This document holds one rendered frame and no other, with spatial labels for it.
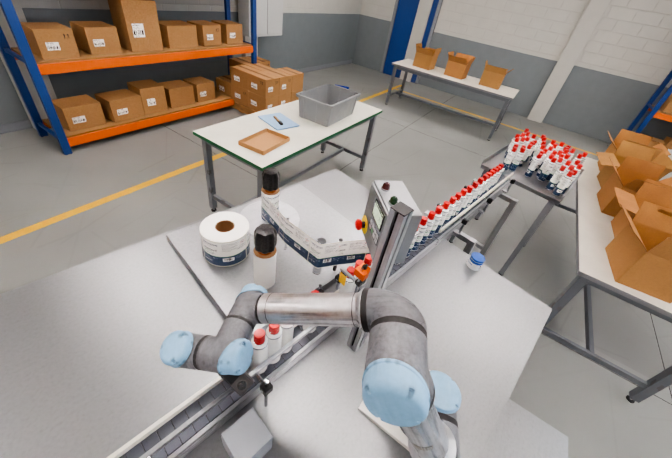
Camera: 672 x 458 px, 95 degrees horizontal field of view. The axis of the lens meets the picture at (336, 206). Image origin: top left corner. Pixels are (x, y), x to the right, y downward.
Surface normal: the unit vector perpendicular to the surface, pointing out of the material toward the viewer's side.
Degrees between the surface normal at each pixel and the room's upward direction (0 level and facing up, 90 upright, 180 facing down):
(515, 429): 0
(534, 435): 0
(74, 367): 0
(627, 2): 90
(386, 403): 86
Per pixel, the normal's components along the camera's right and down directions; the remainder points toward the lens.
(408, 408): -0.25, 0.49
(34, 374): 0.15, -0.79
